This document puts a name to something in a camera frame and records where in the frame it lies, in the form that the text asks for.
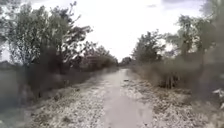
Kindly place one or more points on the pale stony dirt track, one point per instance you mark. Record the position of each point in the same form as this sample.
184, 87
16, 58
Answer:
116, 103

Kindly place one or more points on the row of trees and bushes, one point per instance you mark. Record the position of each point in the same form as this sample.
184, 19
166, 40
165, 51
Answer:
46, 43
180, 53

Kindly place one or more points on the dry leaf-strewn verge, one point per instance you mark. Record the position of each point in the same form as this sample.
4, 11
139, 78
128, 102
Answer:
173, 103

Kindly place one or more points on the grey wall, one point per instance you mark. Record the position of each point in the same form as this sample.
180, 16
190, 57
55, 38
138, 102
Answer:
10, 86

